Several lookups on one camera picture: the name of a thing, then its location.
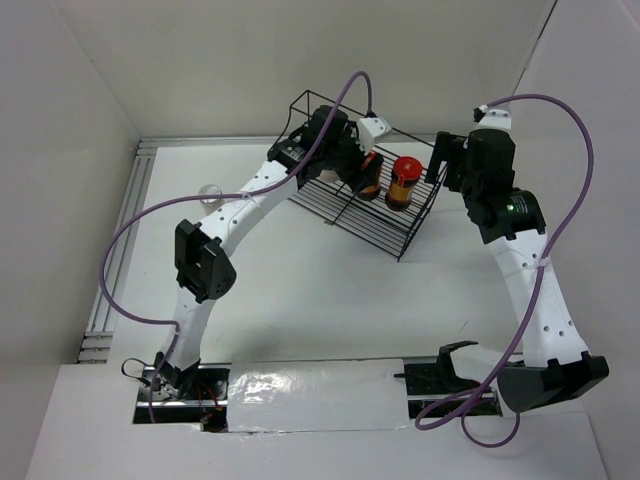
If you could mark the black-lid white granule bottle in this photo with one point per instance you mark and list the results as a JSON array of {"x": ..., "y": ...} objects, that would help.
[{"x": 329, "y": 176}]

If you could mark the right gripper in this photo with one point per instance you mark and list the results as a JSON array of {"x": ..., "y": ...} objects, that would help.
[{"x": 450, "y": 148}]

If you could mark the black wire rack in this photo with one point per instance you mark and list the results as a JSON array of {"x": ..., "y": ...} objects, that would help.
[{"x": 372, "y": 221}]

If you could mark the silver-lid white granule bottle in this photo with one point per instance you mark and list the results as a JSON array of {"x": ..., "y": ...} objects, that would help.
[{"x": 210, "y": 197}]

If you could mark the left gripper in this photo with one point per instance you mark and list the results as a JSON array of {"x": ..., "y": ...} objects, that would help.
[{"x": 354, "y": 173}]

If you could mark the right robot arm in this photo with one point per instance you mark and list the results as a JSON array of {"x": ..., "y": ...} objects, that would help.
[{"x": 556, "y": 364}]

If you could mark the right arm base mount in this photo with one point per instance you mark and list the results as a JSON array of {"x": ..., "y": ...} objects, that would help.
[{"x": 429, "y": 380}]

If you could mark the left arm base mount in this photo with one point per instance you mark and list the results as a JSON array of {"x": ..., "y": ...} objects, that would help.
[{"x": 202, "y": 401}]

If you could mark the red-lid chili sauce jar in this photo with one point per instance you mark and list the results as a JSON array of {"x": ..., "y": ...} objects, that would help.
[{"x": 368, "y": 186}]

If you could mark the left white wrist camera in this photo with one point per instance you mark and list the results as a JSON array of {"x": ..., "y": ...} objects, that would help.
[{"x": 370, "y": 131}]

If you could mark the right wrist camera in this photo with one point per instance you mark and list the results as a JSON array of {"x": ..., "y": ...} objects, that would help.
[{"x": 496, "y": 117}]

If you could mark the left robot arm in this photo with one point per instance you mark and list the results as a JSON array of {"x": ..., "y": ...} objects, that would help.
[{"x": 203, "y": 250}]

